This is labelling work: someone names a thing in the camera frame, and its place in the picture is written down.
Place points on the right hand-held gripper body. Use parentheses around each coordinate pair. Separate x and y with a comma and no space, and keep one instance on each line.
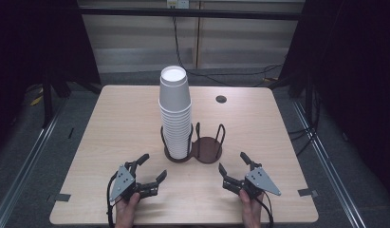
(260,182)

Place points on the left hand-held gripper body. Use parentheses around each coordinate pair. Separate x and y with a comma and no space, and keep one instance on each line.
(121,183)

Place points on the dark brown double cup holder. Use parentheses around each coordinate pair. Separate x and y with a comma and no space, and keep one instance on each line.
(208,150)

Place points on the stack of white paper cups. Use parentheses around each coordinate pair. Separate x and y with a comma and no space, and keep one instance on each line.
(175,120)

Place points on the person's left hand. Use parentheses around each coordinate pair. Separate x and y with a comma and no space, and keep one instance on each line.
(126,212)

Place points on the person's right hand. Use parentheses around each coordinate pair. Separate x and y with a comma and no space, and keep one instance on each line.
(252,212)

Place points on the grey tape strip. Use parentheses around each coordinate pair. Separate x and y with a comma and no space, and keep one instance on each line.
(59,197)
(307,192)

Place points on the round dark table grommet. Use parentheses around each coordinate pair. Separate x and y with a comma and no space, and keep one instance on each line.
(221,99)

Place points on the dark curtain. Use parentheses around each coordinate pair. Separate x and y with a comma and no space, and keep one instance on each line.
(350,63)
(34,41)

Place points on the black horizontal bar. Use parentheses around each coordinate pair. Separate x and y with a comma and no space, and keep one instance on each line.
(189,13)

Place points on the metal floor rail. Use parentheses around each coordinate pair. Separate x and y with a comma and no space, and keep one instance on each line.
(328,167)
(28,158)

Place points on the black stand post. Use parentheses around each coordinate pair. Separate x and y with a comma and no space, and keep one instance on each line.
(47,101)

